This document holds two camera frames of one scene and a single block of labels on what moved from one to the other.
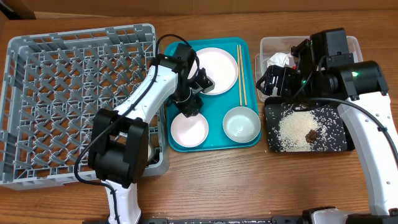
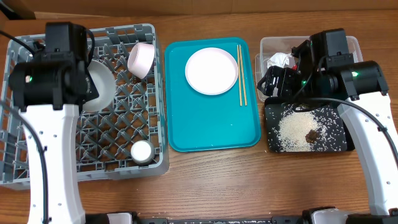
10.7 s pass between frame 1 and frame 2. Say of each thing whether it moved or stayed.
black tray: stayed
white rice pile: stayed
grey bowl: moved
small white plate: moved
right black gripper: stayed
